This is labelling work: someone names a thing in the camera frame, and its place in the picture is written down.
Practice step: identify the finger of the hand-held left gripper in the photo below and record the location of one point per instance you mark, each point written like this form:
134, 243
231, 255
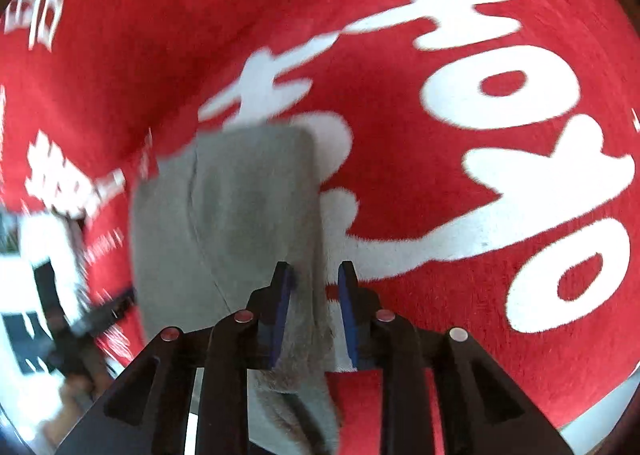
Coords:
110, 307

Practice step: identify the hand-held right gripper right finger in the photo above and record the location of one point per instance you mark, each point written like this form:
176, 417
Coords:
346, 315

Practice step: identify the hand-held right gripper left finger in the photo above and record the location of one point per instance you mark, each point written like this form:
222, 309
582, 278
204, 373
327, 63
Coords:
283, 305

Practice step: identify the grey small garment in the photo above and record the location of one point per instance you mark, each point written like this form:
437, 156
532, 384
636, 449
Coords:
225, 215

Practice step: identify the person's left forearm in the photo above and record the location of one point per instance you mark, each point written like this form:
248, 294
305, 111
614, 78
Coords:
75, 400

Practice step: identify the red printed blanket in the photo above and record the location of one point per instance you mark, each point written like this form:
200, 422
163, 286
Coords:
400, 175

